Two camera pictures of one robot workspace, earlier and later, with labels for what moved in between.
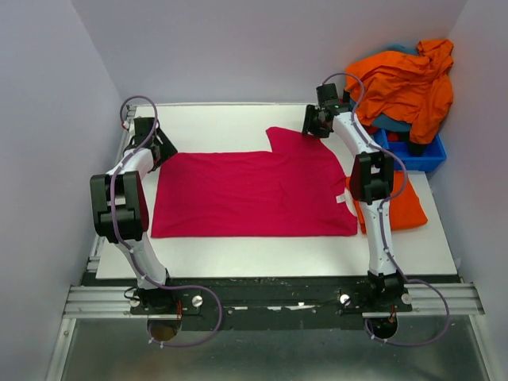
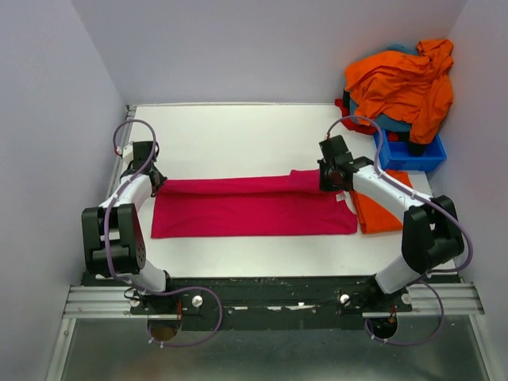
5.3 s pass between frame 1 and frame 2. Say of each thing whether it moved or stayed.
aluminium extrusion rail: stayed
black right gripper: moved
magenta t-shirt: moved
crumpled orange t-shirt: stayed
